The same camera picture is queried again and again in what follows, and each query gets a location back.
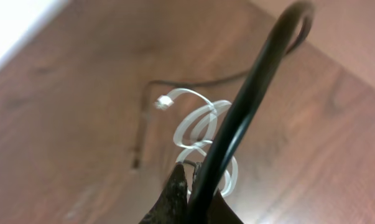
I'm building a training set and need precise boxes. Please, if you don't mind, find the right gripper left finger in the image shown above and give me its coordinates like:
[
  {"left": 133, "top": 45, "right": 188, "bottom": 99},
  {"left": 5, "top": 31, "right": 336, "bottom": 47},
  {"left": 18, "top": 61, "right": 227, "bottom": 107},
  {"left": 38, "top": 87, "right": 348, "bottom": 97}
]
[{"left": 139, "top": 163, "right": 187, "bottom": 224}]

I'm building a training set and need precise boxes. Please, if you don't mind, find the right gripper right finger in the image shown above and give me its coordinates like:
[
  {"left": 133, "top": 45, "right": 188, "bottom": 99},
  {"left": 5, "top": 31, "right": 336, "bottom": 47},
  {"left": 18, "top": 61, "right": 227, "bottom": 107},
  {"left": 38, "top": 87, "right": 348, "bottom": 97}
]
[{"left": 193, "top": 161, "right": 242, "bottom": 224}]

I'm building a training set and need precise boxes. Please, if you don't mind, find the long black cable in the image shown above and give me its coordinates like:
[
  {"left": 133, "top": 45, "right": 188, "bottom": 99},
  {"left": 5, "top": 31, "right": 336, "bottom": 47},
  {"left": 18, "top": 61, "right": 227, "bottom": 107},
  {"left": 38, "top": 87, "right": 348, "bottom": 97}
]
[{"left": 131, "top": 0, "right": 315, "bottom": 224}]

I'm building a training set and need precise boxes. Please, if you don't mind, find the white cable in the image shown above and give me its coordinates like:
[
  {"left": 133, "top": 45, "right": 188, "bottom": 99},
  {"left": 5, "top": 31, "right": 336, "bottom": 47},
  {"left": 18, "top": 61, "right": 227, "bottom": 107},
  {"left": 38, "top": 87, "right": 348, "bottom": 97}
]
[{"left": 154, "top": 88, "right": 239, "bottom": 198}]

